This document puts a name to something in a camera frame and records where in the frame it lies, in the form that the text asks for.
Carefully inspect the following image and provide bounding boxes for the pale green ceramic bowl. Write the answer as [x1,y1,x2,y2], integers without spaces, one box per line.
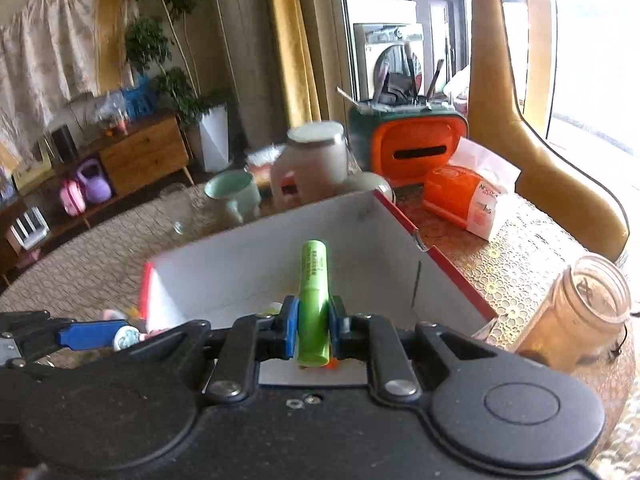
[344,172,396,204]

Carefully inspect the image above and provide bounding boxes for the washing machine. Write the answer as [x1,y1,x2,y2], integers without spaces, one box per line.
[352,22,426,102]

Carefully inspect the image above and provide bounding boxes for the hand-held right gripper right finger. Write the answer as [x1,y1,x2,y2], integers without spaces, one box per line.
[330,296,501,405]

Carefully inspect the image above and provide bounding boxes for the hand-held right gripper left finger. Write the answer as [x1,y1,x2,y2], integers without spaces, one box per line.
[125,296,301,406]

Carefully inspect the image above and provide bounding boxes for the black speaker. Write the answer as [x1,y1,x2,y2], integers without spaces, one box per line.
[50,125,79,164]

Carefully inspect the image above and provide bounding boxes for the potted plant in white planter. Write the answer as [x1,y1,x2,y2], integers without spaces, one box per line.
[124,0,232,174]

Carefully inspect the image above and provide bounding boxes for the small clear drinking glass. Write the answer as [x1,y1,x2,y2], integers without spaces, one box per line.
[172,184,202,237]

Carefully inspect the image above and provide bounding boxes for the small white round object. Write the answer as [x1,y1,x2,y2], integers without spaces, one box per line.
[112,326,141,352]

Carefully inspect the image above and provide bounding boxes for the orange tissue pack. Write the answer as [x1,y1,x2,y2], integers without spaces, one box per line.
[422,139,522,241]

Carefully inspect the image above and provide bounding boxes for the wooden sideboard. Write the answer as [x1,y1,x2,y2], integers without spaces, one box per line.
[0,110,196,283]

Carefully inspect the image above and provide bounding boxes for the yellow leather chair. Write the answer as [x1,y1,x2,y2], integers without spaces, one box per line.
[469,0,630,262]

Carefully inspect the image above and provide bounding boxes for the red and white cardboard box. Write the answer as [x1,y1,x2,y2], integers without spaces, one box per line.
[140,190,499,387]

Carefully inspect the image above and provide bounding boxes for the green highlighter pen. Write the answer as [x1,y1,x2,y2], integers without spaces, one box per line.
[297,240,334,369]

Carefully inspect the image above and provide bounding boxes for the pale green mug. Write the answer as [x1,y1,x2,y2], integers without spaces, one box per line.
[204,170,262,226]

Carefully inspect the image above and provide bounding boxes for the grey curtain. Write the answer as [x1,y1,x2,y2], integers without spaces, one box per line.
[207,0,297,137]

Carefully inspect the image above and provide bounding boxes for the yellow curtain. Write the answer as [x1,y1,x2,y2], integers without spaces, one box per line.
[261,0,322,130]

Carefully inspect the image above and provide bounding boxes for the white slotted rack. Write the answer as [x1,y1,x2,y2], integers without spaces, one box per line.
[7,207,51,251]

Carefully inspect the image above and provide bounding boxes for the pink kettlebell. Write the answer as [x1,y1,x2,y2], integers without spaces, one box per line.
[59,180,87,217]

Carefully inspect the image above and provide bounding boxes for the white jug with lid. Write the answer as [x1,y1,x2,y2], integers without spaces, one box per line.
[270,121,350,209]

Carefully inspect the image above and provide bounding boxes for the clear food container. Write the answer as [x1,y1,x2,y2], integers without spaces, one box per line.
[245,144,287,182]

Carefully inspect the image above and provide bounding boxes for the clear glass jar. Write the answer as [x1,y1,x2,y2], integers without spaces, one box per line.
[515,255,632,374]

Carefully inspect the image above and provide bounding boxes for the orange and green desk organizer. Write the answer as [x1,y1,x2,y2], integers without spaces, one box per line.
[348,99,470,189]

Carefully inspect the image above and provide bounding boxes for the purple kettlebell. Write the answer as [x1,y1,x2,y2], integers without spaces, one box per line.
[76,159,112,205]

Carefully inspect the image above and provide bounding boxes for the floral cloth wall hanging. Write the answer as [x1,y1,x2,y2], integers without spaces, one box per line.
[0,0,139,161]

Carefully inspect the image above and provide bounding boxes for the blue plastic crate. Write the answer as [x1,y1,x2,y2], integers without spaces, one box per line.
[121,85,154,121]

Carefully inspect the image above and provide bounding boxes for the yellow picture frame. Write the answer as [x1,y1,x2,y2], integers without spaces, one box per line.
[12,155,54,195]

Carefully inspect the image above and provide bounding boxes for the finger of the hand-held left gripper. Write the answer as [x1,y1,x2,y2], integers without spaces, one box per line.
[0,311,126,363]

